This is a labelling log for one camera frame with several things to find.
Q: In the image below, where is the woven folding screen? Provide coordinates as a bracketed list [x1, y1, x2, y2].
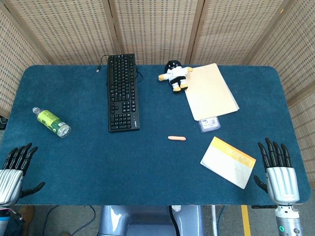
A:
[0, 0, 315, 177]

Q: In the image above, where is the black computer keyboard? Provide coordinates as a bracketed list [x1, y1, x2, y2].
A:
[106, 54, 140, 133]

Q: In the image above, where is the clear bottle green label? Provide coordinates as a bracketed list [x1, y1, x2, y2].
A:
[32, 107, 71, 138]

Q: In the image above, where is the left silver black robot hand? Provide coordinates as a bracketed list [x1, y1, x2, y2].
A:
[0, 142, 46, 206]

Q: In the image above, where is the small clear plastic box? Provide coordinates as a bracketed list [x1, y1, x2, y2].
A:
[198, 117, 221, 133]

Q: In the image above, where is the white table leg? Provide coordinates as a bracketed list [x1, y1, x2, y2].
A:
[211, 205, 219, 236]

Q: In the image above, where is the grey robot torso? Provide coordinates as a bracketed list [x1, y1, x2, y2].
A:
[97, 205, 205, 236]

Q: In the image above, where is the blue table mat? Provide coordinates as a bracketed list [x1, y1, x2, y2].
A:
[0, 64, 311, 206]

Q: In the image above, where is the black white plush doll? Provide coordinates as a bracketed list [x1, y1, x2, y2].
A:
[157, 60, 194, 93]

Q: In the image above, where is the beige manila folder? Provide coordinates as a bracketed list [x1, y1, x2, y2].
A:
[184, 63, 240, 121]

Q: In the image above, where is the black keyboard usb cable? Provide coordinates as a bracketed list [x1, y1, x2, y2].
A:
[96, 55, 144, 84]

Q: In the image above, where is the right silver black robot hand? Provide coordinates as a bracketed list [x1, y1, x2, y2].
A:
[253, 138, 301, 205]

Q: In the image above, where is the yellow white booklet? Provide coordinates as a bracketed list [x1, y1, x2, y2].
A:
[200, 136, 256, 190]

